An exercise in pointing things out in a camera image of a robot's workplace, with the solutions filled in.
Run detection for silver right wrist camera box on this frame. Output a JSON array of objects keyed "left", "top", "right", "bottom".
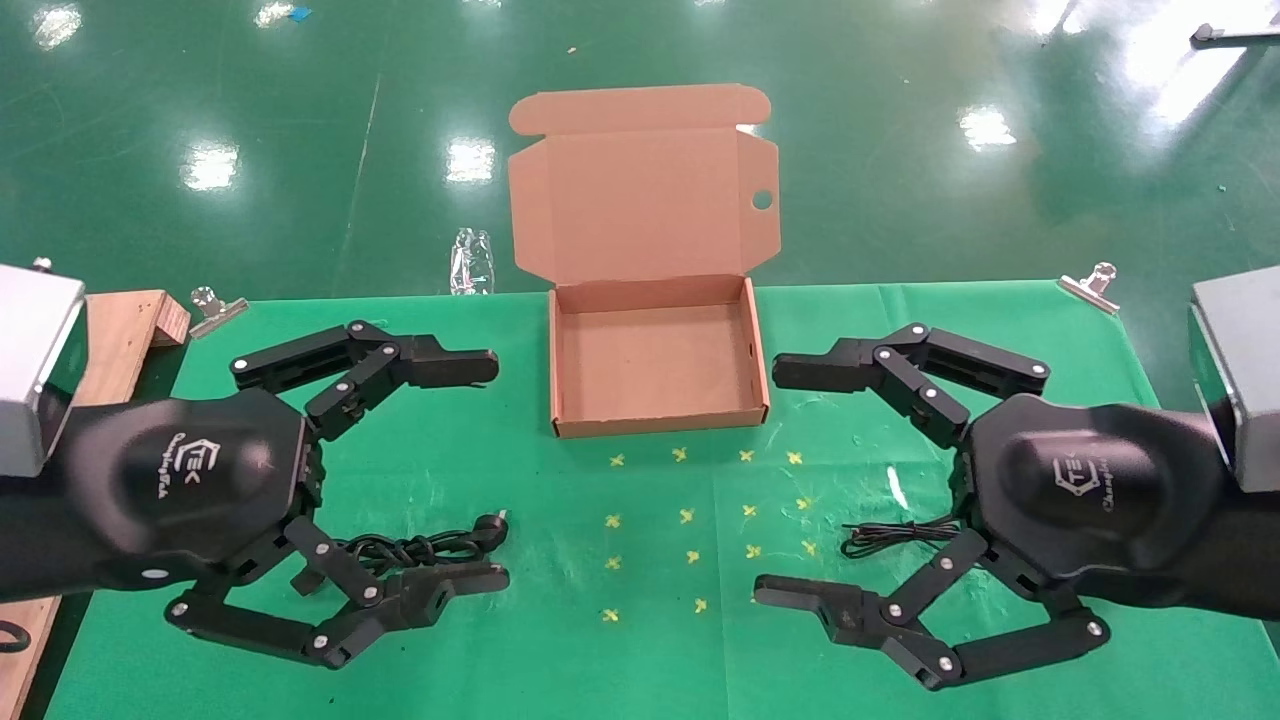
[{"left": 1189, "top": 264, "right": 1280, "bottom": 494}]

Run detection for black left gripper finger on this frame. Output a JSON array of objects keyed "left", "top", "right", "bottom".
[
  {"left": 165, "top": 515, "right": 512, "bottom": 670},
  {"left": 230, "top": 321, "right": 500, "bottom": 442}
]

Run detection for open brown cardboard box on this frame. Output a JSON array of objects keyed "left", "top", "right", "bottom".
[{"left": 507, "top": 83, "right": 782, "bottom": 440}]

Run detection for wooden board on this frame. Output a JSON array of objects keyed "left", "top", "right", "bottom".
[{"left": 0, "top": 289, "right": 192, "bottom": 720}]

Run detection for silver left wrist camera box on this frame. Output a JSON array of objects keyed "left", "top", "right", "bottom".
[{"left": 0, "top": 258, "right": 90, "bottom": 479}]

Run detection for black data cable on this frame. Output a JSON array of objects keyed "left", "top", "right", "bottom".
[{"left": 335, "top": 510, "right": 512, "bottom": 574}]

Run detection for grey metal stand foot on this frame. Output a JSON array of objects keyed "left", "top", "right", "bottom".
[{"left": 1190, "top": 22, "right": 1280, "bottom": 50}]

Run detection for black wired computer mouse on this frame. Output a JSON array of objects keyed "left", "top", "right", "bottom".
[{"left": 841, "top": 515, "right": 967, "bottom": 560}]

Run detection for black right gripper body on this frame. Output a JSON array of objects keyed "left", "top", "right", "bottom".
[{"left": 950, "top": 393, "right": 1280, "bottom": 620}]

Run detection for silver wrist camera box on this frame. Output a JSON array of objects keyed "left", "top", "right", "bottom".
[
  {"left": 1189, "top": 264, "right": 1280, "bottom": 494},
  {"left": 0, "top": 258, "right": 90, "bottom": 479}
]

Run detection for metal binder clip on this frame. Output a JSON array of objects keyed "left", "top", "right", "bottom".
[
  {"left": 1057, "top": 261, "right": 1122, "bottom": 316},
  {"left": 188, "top": 286, "right": 250, "bottom": 340}
]

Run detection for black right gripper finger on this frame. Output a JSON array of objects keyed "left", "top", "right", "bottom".
[
  {"left": 753, "top": 529, "right": 1112, "bottom": 692},
  {"left": 772, "top": 322, "right": 1052, "bottom": 450}
]

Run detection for green table cloth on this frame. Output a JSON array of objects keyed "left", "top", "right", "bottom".
[{"left": 45, "top": 279, "right": 1280, "bottom": 720}]

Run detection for clear crumpled plastic wrapper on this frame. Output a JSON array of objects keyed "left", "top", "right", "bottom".
[{"left": 449, "top": 227, "right": 497, "bottom": 297}]

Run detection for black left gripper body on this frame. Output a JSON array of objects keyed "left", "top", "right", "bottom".
[{"left": 0, "top": 388, "right": 327, "bottom": 605}]

